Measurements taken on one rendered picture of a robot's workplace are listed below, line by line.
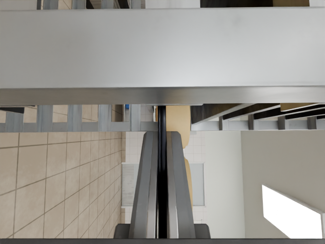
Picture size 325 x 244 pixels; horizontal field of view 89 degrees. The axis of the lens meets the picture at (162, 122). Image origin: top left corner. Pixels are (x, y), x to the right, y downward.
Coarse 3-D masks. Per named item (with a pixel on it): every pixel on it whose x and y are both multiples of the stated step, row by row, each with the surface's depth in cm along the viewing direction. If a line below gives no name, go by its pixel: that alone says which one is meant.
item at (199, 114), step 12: (204, 0) 33; (216, 0) 26; (228, 0) 21; (240, 0) 18; (252, 0) 15; (264, 0) 14; (192, 108) 47; (204, 108) 34; (216, 108) 26; (228, 108) 21; (240, 108) 21; (192, 120) 47; (204, 120) 36
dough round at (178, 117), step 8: (168, 112) 12; (176, 112) 12; (184, 112) 12; (168, 120) 12; (176, 120) 12; (184, 120) 12; (168, 128) 12; (176, 128) 12; (184, 128) 12; (184, 136) 12; (184, 144) 13
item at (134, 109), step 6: (132, 0) 54; (138, 0) 54; (132, 6) 53; (138, 6) 54; (132, 108) 51; (138, 108) 51; (132, 114) 51; (138, 114) 51; (132, 120) 51; (138, 120) 51; (132, 126) 50; (138, 126) 50
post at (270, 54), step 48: (0, 48) 6; (48, 48) 6; (96, 48) 6; (144, 48) 6; (192, 48) 6; (240, 48) 6; (288, 48) 6; (0, 96) 7; (48, 96) 7; (96, 96) 7; (144, 96) 7; (192, 96) 7; (240, 96) 7; (288, 96) 7
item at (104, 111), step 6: (102, 0) 52; (108, 0) 54; (102, 6) 52; (108, 6) 54; (102, 108) 51; (108, 108) 51; (102, 114) 51; (108, 114) 51; (102, 120) 51; (108, 120) 51; (102, 126) 50; (108, 126) 50
